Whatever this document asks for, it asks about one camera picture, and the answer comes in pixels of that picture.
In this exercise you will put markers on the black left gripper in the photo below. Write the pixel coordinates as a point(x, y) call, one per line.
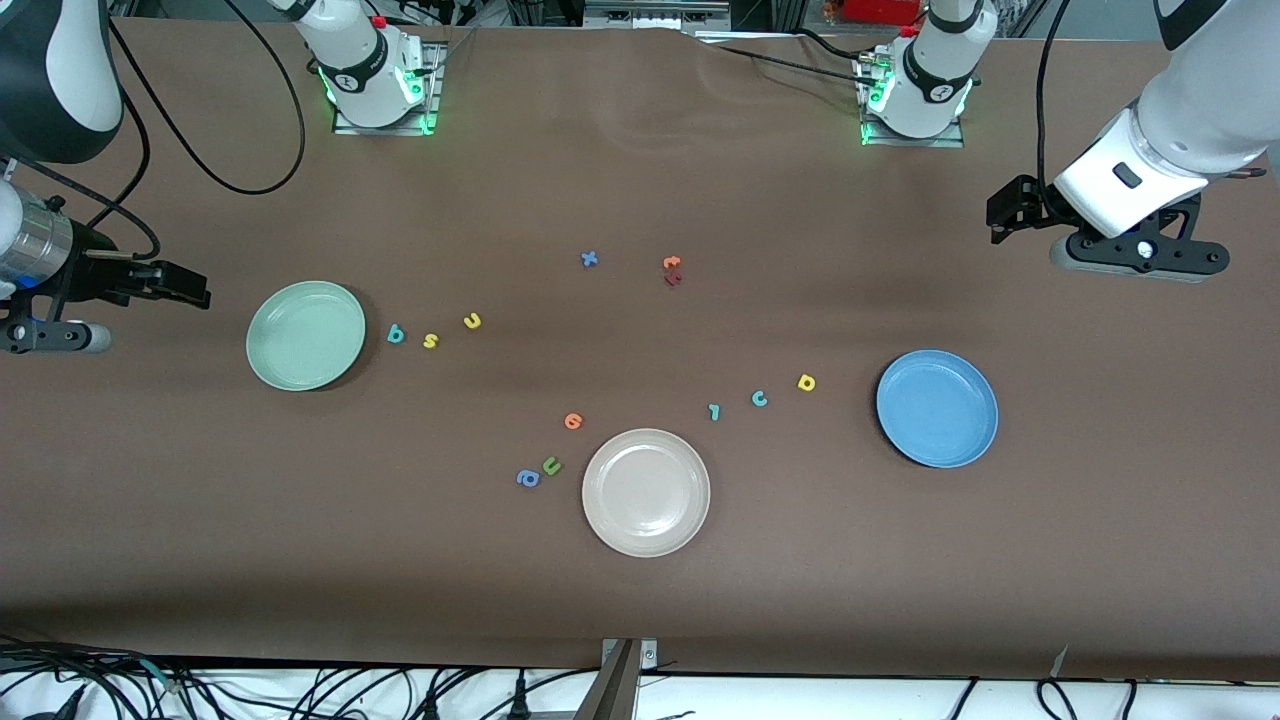
point(1028, 208)

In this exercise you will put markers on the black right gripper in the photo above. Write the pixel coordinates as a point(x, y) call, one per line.
point(96, 272)

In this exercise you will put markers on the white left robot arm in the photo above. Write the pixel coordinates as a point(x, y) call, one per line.
point(1200, 110)

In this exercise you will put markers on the green plate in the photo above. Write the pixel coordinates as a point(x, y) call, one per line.
point(305, 335)

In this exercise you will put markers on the blue plate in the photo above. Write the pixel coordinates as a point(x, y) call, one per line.
point(937, 408)

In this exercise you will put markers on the red box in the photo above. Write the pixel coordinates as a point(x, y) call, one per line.
point(880, 10)

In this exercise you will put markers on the blue foam letter a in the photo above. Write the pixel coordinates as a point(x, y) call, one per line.
point(536, 480)

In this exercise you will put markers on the white paper scrap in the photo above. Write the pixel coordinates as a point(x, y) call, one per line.
point(1058, 662)

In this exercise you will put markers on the beige plate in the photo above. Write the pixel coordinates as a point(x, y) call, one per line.
point(646, 492)

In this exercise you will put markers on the black power plug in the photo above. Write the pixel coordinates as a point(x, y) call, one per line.
point(432, 703)
point(518, 697)

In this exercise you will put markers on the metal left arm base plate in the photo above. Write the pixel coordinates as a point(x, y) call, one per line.
point(940, 141)

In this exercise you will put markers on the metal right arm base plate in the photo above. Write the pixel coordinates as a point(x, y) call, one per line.
point(438, 100)

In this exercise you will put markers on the grey metal frame box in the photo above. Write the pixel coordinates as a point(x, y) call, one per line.
point(650, 15)

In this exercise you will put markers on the metal table bracket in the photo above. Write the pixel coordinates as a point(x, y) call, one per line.
point(625, 690)

